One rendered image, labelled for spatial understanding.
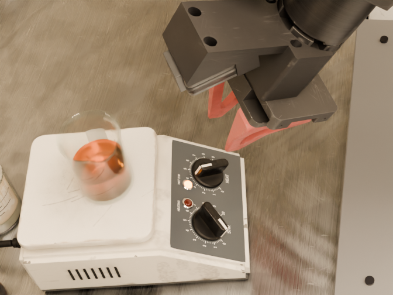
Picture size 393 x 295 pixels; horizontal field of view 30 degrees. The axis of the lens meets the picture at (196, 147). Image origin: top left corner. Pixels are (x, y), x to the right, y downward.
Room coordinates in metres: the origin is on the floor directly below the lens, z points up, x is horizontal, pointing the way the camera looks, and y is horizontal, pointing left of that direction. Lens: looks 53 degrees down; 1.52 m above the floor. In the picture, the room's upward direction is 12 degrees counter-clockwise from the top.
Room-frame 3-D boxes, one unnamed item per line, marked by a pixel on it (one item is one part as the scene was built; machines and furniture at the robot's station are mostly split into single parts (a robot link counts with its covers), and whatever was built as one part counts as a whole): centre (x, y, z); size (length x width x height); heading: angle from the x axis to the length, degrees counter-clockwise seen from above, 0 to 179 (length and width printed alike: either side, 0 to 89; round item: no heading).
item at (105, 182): (0.38, 0.08, 1.02); 0.06 x 0.05 x 0.08; 25
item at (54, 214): (0.39, 0.10, 0.98); 0.12 x 0.12 x 0.01; 81
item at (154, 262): (0.38, 0.08, 0.94); 0.22 x 0.13 x 0.08; 81
